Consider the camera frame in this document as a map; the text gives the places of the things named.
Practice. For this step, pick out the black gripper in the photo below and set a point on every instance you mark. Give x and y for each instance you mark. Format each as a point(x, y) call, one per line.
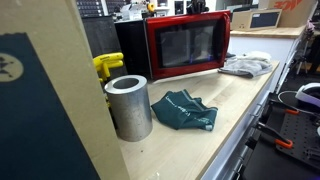
point(197, 3)

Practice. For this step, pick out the red microwave door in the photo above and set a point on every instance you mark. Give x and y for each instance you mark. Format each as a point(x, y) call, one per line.
point(151, 46)

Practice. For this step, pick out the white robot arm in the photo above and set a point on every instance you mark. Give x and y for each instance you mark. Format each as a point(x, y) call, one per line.
point(310, 91)

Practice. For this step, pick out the cardboard box dark panel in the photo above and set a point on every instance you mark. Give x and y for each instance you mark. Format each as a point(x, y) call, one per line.
point(240, 21)

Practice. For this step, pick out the dark grey sneaker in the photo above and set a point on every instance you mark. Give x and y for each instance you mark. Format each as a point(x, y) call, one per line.
point(231, 55)

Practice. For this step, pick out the white side bench cabinet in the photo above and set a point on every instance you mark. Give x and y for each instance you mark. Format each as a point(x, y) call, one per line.
point(260, 45)

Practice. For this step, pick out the grey towel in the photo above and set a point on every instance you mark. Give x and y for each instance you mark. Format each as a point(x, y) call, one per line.
point(245, 66)

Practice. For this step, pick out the white towel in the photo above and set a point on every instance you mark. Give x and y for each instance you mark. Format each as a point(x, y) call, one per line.
point(260, 55)

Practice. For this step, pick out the cardboard box orange print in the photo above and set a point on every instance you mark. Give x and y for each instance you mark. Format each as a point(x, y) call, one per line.
point(296, 15)

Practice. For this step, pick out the black flat panel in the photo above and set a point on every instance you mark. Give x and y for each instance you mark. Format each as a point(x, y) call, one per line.
point(100, 36)

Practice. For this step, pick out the dark green cloth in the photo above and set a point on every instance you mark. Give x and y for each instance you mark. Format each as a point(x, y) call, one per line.
point(180, 111)

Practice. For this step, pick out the black parts organizer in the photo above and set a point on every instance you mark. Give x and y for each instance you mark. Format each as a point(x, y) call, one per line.
point(89, 8)

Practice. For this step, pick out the black tripod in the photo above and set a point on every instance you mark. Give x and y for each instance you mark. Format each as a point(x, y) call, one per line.
point(303, 61)

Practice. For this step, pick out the grey metal cylinder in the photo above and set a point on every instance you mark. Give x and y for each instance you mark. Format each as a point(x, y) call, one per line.
point(130, 110)

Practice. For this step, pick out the large cardboard box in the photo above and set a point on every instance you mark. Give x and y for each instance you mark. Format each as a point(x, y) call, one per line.
point(83, 83)

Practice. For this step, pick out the white workbench cabinet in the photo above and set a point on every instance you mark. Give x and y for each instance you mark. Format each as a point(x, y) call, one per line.
point(233, 143)

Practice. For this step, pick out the black perforated board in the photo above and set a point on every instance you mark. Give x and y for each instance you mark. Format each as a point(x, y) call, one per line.
point(300, 130)

